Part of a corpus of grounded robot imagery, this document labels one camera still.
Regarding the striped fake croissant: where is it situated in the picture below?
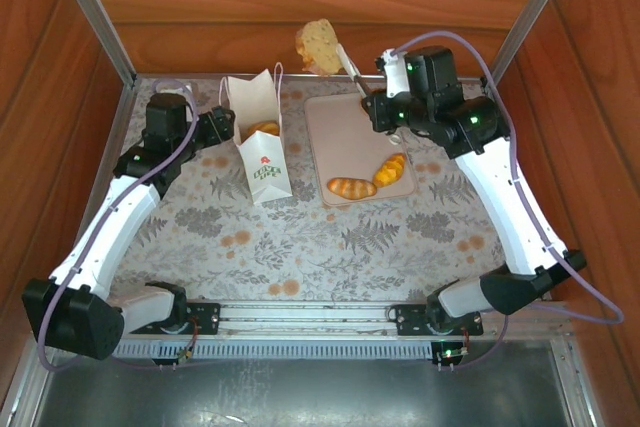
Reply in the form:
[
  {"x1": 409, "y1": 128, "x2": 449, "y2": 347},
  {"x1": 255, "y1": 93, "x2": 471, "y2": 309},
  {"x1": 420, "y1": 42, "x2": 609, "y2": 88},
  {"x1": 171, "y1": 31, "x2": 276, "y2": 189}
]
[{"x1": 244, "y1": 119, "x2": 281, "y2": 137}]

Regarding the fake bread slice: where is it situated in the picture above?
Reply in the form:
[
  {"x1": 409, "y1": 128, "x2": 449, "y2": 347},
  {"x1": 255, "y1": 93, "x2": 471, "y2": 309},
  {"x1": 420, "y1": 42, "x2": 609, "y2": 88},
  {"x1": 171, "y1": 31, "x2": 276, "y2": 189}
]
[{"x1": 294, "y1": 18, "x2": 347, "y2": 77}]

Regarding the white paper bag with handles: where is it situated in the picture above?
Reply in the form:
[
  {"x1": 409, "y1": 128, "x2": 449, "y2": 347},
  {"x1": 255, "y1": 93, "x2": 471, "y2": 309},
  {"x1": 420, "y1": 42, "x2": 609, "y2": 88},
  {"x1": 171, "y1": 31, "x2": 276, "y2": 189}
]
[{"x1": 219, "y1": 62, "x2": 294, "y2": 206}]

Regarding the small orange fake bread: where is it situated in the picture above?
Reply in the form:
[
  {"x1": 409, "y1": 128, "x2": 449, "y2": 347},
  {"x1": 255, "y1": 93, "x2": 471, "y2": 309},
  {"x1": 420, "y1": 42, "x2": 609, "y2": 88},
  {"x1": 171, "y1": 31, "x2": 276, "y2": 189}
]
[{"x1": 372, "y1": 151, "x2": 409, "y2": 189}]

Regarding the long striped fake bread roll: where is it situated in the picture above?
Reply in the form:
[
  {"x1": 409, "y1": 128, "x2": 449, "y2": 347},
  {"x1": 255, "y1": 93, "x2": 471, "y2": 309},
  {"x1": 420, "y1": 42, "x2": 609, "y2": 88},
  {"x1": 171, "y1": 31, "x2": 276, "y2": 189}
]
[{"x1": 327, "y1": 176, "x2": 379, "y2": 201}]

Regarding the pale pink tray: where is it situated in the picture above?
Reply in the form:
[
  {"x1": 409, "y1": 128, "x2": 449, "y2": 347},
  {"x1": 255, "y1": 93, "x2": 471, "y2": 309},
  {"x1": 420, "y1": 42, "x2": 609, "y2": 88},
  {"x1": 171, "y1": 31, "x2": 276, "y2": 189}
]
[{"x1": 303, "y1": 91, "x2": 419, "y2": 208}]

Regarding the floral patterned table cover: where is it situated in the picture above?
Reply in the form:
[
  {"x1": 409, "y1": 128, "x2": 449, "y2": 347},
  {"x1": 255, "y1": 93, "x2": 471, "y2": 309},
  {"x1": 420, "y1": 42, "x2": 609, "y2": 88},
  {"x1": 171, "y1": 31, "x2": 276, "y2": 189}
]
[{"x1": 59, "y1": 77, "x2": 546, "y2": 303}]

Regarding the circuit board with green light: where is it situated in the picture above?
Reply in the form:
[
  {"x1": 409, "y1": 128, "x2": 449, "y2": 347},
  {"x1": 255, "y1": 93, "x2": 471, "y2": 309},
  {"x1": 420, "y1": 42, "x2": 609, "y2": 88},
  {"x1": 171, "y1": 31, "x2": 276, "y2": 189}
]
[{"x1": 430, "y1": 340, "x2": 472, "y2": 373}]

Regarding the grey metal sheet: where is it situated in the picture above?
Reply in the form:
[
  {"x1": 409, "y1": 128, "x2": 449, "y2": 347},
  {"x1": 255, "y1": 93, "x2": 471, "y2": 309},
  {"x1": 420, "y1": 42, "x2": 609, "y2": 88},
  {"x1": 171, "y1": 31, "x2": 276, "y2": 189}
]
[{"x1": 29, "y1": 346, "x2": 586, "y2": 427}]

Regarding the purple cable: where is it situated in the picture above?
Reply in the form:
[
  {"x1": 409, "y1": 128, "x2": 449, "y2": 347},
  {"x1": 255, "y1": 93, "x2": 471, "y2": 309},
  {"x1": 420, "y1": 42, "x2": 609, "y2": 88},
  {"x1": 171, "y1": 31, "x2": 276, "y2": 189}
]
[
  {"x1": 38, "y1": 78, "x2": 201, "y2": 373},
  {"x1": 392, "y1": 29, "x2": 626, "y2": 373}
]

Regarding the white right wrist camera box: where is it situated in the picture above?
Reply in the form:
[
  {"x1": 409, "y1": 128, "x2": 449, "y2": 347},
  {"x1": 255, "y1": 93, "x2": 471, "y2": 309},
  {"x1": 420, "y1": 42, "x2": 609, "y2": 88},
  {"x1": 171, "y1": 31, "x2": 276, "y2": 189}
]
[{"x1": 375, "y1": 48, "x2": 412, "y2": 98}]

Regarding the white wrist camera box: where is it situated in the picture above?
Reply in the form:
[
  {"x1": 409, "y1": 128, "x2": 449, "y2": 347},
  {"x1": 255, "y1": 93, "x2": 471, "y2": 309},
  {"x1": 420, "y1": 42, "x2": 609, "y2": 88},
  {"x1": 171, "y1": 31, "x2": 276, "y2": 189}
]
[
  {"x1": 159, "y1": 84, "x2": 199, "y2": 98},
  {"x1": 375, "y1": 48, "x2": 412, "y2": 98}
]

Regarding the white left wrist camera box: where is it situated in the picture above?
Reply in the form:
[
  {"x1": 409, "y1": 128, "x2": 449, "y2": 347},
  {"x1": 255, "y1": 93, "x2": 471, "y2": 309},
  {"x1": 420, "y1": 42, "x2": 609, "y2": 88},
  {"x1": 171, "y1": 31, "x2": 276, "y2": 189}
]
[{"x1": 159, "y1": 84, "x2": 199, "y2": 98}]

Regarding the aluminium frame post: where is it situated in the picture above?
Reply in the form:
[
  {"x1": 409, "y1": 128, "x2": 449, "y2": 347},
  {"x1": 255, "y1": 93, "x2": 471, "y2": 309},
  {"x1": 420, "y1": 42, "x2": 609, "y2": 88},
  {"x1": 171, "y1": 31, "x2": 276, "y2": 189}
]
[
  {"x1": 47, "y1": 0, "x2": 139, "y2": 91},
  {"x1": 479, "y1": 0, "x2": 584, "y2": 91}
]

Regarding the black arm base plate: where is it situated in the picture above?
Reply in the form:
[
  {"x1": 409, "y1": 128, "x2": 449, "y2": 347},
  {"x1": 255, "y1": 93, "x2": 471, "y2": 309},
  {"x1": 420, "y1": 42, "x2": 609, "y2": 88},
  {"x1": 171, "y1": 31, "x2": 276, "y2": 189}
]
[
  {"x1": 184, "y1": 300, "x2": 222, "y2": 337},
  {"x1": 391, "y1": 302, "x2": 485, "y2": 338}
]

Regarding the white slotted cable duct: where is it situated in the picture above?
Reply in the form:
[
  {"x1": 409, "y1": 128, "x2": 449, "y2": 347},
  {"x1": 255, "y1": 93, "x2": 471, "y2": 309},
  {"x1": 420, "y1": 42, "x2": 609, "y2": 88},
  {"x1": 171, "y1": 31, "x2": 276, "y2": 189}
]
[{"x1": 113, "y1": 338, "x2": 437, "y2": 361}]

